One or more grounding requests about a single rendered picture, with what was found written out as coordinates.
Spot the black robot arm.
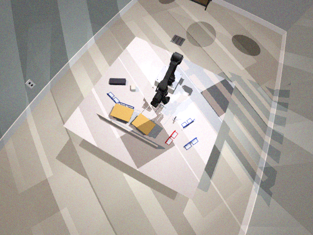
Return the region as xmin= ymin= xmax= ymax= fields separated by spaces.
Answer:
xmin=153 ymin=52 xmax=184 ymax=105

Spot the tan rectangular block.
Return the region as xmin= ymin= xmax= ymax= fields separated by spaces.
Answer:
xmin=110 ymin=103 xmax=134 ymax=123

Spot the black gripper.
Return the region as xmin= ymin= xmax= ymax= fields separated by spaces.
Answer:
xmin=151 ymin=92 xmax=168 ymax=108

